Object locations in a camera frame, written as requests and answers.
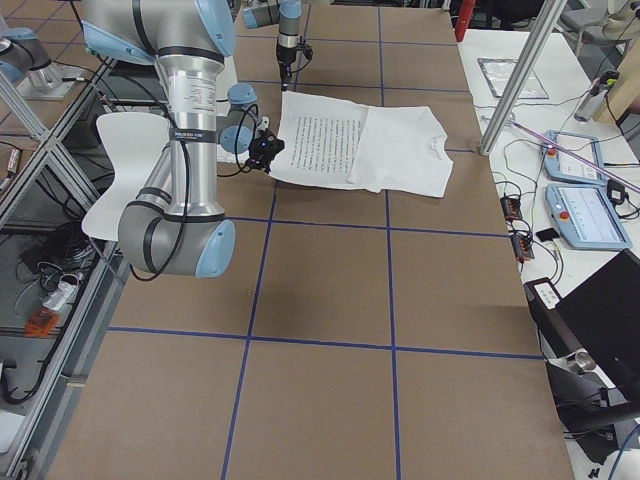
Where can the aluminium frame rail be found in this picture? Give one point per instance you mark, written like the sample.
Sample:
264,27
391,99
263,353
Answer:
53,169

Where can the lower teach pendant tablet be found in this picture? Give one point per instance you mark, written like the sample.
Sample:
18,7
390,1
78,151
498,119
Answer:
585,218

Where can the orange box on floor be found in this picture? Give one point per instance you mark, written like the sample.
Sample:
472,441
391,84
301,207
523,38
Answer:
41,323

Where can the red fire extinguisher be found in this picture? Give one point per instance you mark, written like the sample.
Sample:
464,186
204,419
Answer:
464,18

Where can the black laptop computer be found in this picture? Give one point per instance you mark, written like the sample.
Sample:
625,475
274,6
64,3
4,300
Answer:
601,315

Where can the white plastic chair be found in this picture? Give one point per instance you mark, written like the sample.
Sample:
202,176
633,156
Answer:
133,142

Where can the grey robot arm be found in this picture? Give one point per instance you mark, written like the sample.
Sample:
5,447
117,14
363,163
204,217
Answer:
175,224
287,16

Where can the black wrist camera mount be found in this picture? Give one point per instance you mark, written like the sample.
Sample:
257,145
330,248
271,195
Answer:
306,50

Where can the orange black connector box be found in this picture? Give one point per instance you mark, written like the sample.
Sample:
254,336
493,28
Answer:
511,208

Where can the grey aluminium profile post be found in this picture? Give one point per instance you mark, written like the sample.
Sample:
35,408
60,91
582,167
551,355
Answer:
535,42

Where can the white long-sleeve printed shirt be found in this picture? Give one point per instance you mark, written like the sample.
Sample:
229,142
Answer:
338,144

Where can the grey metal bottle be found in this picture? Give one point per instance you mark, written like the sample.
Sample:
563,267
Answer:
594,99

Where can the white power strip on floor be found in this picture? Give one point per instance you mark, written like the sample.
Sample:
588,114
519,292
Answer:
57,299

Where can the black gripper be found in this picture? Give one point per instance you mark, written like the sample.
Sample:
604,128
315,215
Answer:
274,148
284,58

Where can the neighbour robot arm base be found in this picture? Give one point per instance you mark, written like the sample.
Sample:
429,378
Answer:
26,64

